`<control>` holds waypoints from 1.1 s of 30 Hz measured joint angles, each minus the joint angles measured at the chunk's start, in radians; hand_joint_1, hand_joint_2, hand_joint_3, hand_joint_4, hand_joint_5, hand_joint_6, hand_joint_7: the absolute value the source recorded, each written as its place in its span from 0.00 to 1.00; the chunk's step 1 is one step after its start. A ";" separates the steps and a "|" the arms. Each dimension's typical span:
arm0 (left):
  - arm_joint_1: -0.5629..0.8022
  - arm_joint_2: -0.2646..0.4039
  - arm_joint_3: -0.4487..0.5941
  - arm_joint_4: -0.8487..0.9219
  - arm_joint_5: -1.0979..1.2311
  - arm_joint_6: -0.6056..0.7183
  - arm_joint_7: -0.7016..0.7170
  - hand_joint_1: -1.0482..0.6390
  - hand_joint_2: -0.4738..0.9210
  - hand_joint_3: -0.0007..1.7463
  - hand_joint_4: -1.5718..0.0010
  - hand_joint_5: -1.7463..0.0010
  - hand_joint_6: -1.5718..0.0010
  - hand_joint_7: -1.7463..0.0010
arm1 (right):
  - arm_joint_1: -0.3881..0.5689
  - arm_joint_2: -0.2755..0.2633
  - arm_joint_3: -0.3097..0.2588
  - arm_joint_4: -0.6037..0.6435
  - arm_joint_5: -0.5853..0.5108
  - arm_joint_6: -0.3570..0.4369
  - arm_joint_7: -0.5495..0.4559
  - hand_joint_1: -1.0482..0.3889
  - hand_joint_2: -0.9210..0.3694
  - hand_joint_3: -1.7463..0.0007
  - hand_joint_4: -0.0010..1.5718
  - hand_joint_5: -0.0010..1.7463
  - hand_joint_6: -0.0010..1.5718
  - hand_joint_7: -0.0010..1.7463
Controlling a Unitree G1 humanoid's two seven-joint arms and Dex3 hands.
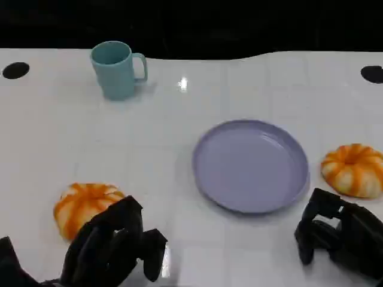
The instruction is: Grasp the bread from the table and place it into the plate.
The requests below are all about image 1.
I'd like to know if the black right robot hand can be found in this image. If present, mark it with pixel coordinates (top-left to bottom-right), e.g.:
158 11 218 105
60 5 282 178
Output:
294 188 383 282

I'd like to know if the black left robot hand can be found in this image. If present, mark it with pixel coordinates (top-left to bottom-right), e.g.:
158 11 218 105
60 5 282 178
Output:
59 195 168 287

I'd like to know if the orange white toy bread roll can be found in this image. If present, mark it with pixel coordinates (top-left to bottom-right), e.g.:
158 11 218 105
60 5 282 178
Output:
53 182 126 241
320 143 383 199

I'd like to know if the lilac plate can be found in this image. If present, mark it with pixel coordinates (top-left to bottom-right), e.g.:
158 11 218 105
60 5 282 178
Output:
191 119 310 215

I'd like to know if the pale green mug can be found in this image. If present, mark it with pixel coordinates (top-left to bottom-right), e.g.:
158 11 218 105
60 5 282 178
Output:
90 41 148 102

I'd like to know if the black table cable hole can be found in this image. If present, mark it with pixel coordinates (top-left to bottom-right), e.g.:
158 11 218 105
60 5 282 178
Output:
2 62 31 80
360 65 383 85

